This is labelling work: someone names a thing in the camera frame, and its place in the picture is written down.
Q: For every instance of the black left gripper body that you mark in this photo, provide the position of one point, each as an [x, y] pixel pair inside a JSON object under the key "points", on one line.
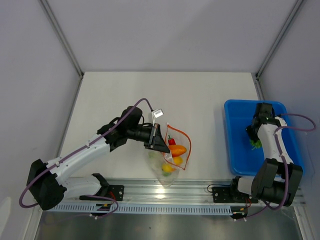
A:
{"points": [[150, 144]]}

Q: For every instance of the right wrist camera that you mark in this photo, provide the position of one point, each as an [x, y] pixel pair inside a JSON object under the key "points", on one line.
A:
{"points": [[282, 122]]}

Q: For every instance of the white slotted cable duct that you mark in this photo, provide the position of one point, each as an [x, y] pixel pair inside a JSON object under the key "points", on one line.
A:
{"points": [[131, 208]]}

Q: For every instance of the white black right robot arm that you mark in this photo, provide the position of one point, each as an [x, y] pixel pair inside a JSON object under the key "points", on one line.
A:
{"points": [[279, 178]]}

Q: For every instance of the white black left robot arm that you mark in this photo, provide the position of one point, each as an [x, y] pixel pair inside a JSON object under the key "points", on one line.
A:
{"points": [[49, 182]]}

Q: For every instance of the red orange mango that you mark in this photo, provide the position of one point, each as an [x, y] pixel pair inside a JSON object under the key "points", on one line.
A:
{"points": [[177, 150]]}

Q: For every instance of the blue plastic bin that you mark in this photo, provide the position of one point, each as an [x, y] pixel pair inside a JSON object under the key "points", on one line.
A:
{"points": [[243, 161]]}

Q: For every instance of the aluminium frame post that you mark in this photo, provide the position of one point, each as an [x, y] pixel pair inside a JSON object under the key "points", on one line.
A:
{"points": [[52, 19], [289, 20]]}

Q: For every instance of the aluminium mounting rail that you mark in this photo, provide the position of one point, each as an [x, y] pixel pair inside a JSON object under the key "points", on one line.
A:
{"points": [[162, 190]]}

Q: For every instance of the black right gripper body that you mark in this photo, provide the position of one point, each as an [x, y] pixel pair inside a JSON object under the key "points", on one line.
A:
{"points": [[251, 133]]}

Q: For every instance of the white cauliflower green leaves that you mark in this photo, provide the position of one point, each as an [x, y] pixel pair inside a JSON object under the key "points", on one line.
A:
{"points": [[155, 163]]}

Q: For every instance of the right aluminium frame post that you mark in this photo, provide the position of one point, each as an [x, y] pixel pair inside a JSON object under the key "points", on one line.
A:
{"points": [[289, 20]]}

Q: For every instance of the clear zip bag red zipper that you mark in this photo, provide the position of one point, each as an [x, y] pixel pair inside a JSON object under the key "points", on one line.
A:
{"points": [[181, 138]]}

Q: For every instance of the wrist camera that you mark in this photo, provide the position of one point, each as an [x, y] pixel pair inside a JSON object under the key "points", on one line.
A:
{"points": [[282, 122], [155, 114]]}

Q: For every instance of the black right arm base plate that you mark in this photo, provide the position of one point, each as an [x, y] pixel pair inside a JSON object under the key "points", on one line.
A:
{"points": [[228, 194]]}

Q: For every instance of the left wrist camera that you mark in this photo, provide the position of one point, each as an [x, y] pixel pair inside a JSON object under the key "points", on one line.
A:
{"points": [[155, 114]]}

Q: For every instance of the orange yellow mango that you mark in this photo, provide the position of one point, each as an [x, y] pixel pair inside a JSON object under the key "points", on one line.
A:
{"points": [[169, 167]]}

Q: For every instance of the green grape bunch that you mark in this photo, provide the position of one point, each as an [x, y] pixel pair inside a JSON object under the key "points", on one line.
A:
{"points": [[255, 144]]}

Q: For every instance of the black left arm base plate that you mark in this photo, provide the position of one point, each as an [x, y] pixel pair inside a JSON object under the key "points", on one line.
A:
{"points": [[112, 192]]}

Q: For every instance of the red chili pepper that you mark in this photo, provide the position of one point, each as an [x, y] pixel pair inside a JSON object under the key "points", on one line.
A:
{"points": [[171, 141]]}

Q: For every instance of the left aluminium frame post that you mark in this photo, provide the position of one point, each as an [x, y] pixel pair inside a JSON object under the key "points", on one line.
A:
{"points": [[52, 19]]}

